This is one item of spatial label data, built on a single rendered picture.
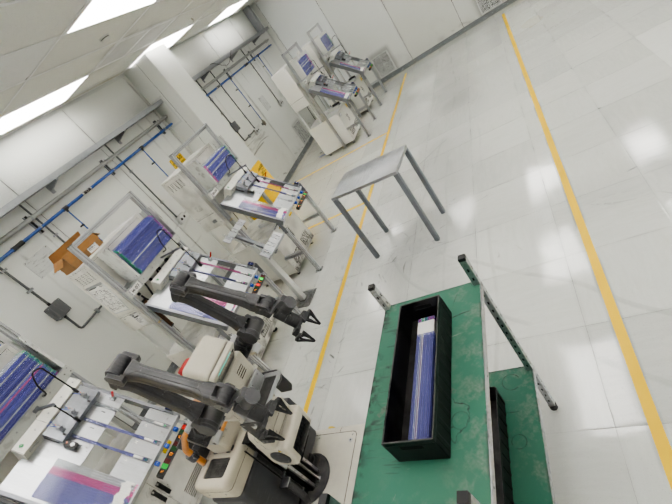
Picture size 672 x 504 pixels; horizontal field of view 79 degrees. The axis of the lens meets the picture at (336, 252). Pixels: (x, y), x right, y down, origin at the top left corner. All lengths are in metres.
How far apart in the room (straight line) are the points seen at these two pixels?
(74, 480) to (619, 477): 2.79
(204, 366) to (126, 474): 1.38
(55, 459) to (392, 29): 9.35
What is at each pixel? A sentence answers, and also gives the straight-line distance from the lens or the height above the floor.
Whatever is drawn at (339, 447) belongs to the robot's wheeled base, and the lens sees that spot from 2.58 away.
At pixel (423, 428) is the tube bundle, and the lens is 1.41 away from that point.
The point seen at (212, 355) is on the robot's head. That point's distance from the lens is 1.81.
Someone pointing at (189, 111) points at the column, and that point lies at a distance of 6.61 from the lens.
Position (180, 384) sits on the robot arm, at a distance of 1.56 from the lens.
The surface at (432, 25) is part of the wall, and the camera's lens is 10.16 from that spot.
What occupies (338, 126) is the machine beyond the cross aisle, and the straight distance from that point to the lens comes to 7.68.
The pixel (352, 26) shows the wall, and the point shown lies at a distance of 10.35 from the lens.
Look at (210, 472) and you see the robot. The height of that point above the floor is 0.81.
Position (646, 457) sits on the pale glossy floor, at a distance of 2.32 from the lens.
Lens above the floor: 2.09
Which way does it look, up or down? 26 degrees down
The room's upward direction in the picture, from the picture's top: 39 degrees counter-clockwise
